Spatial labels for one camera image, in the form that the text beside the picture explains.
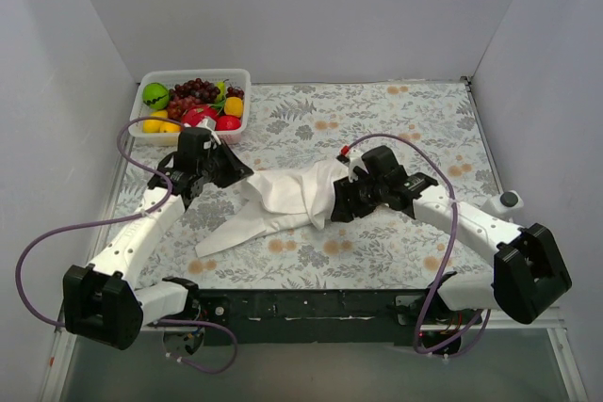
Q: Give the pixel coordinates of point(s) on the green toy fruit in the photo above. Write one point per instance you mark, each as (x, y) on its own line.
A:
(155, 96)

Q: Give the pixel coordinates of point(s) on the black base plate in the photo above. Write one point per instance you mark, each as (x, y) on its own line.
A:
(287, 316)

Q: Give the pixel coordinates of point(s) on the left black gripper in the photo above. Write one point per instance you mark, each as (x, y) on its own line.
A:
(226, 167)

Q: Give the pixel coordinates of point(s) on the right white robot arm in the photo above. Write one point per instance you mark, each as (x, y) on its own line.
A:
(528, 274)

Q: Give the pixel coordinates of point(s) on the red toy dragon fruit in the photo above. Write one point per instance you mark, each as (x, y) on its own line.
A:
(193, 115)

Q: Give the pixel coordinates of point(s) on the white plastic fruit basket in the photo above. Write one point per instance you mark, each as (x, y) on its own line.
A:
(169, 79)

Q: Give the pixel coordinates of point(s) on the orange toy fruit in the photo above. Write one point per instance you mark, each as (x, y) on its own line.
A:
(233, 106)

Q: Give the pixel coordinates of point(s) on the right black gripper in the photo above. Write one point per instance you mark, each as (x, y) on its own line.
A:
(347, 200)

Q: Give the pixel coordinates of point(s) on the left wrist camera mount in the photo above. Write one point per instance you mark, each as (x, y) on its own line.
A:
(209, 124)

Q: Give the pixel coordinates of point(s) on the dark red toy grapes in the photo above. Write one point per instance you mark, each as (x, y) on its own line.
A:
(201, 92)

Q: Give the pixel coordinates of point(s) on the white printed t-shirt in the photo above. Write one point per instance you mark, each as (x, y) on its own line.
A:
(278, 200)

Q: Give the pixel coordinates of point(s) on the yellow toy lemon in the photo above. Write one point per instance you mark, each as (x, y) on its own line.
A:
(155, 122)

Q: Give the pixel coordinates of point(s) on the floral patterned table mat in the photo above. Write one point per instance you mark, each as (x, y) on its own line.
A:
(431, 127)

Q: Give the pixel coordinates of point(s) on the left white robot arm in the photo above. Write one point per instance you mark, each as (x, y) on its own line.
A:
(101, 300)

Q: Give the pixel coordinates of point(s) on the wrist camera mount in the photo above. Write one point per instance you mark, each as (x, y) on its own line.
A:
(209, 124)
(353, 161)

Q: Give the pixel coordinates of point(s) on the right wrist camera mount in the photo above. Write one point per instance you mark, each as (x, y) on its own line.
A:
(353, 161)

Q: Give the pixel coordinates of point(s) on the red toy apple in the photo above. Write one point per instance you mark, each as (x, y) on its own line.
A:
(228, 123)

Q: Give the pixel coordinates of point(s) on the yellow toy mango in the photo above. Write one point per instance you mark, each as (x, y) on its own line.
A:
(170, 128)

